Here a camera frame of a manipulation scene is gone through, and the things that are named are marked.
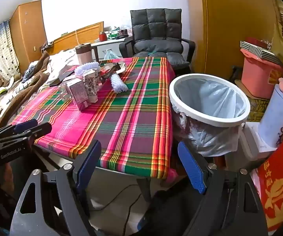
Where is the white bedside cabinet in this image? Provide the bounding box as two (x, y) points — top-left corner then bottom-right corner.
(91, 38), (132, 62)

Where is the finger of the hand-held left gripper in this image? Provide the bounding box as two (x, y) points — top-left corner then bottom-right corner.
(0, 122), (52, 148)
(0, 119), (39, 138)

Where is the black floor cable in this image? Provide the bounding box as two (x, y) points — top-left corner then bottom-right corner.
(87, 184), (144, 236)

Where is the brown blanket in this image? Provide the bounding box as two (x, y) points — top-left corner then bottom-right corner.
(0, 52), (51, 131)

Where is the orange wooden wardrobe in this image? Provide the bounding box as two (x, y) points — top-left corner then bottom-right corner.
(10, 0), (47, 65)

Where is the grey padded chair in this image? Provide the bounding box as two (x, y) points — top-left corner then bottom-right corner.
(119, 8), (196, 70)

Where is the grey table leg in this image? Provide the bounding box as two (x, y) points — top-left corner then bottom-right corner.
(136, 176), (153, 202)

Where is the pink plastic storage box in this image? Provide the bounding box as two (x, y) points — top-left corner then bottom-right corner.
(240, 48), (283, 100)

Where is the pale plastic bag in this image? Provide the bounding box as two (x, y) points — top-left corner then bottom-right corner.
(103, 50), (121, 61)

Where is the beige paper bag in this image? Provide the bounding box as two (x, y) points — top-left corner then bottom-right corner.
(104, 63), (127, 75)

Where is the white bedding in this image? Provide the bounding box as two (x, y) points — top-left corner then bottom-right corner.
(48, 49), (83, 79)

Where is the red flat box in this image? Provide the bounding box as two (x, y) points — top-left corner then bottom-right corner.
(246, 37), (272, 50)

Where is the wooden bed headboard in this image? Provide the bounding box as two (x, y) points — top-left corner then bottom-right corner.
(46, 21), (104, 56)

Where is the patterned paper cup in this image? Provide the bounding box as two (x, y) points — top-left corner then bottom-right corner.
(82, 69), (100, 103)

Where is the pink milk carton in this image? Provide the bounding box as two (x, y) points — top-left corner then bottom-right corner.
(66, 77), (89, 111)

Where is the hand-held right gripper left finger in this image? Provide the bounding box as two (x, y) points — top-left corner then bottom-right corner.
(10, 140), (102, 236)

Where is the yellow wooden wardrobe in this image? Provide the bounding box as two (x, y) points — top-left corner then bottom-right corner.
(187, 0), (279, 79)

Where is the black smartphone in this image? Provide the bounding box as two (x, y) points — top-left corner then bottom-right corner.
(49, 77), (67, 87)

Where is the light blue cylindrical bin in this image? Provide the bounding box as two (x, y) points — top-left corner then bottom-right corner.
(258, 84), (283, 148)

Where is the white appliance box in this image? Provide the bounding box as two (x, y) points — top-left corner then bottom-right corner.
(242, 122), (277, 159)

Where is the brown stuffed toy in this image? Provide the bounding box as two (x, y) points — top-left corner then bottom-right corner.
(0, 76), (12, 88)

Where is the plaid tablecloth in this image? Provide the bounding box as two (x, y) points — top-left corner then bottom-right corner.
(11, 56), (179, 180)

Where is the red and gold banner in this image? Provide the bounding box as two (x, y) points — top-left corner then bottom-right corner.
(257, 128), (283, 231)

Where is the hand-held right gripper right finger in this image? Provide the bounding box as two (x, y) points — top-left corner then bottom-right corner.
(178, 140), (268, 236)

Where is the yellow patterned box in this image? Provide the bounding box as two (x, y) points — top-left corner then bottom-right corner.
(235, 81), (271, 122)

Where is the white trash bin with liner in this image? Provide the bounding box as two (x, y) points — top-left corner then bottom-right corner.
(169, 74), (251, 158)

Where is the white foam fruit net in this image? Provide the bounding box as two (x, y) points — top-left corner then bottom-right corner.
(111, 73), (129, 94)
(75, 62), (101, 77)

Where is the brown snack wrapper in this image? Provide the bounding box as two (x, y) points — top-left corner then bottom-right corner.
(100, 64), (121, 84)

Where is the pink mug with brown lid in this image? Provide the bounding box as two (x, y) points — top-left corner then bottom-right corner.
(75, 42), (94, 65)

